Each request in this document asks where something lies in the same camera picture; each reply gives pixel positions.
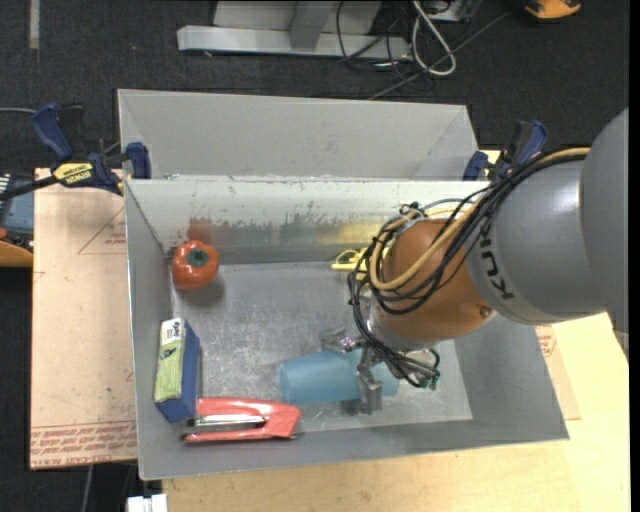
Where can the yellow plastic tool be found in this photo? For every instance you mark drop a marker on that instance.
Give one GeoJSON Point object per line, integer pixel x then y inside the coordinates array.
{"type": "Point", "coordinates": [346, 264]}

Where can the brown cardboard board red print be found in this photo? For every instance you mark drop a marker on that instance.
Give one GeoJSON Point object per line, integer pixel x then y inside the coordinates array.
{"type": "Point", "coordinates": [80, 325]}

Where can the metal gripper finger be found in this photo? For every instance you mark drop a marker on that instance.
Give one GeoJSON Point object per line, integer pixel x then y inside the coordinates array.
{"type": "Point", "coordinates": [370, 395]}
{"type": "Point", "coordinates": [334, 341]}

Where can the blue and green box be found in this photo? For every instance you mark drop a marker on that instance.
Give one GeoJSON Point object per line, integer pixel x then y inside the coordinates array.
{"type": "Point", "coordinates": [172, 365]}

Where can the red stapler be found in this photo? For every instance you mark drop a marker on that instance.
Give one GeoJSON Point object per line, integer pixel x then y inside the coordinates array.
{"type": "Point", "coordinates": [250, 417]}

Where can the light blue cup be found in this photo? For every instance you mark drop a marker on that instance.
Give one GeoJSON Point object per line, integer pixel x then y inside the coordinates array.
{"type": "Point", "coordinates": [320, 377]}

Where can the orange toy pepper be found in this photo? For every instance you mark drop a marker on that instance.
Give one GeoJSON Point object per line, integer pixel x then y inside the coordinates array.
{"type": "Point", "coordinates": [195, 267]}

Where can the grey metal bin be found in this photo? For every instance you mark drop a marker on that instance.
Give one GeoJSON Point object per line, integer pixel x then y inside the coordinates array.
{"type": "Point", "coordinates": [280, 145]}

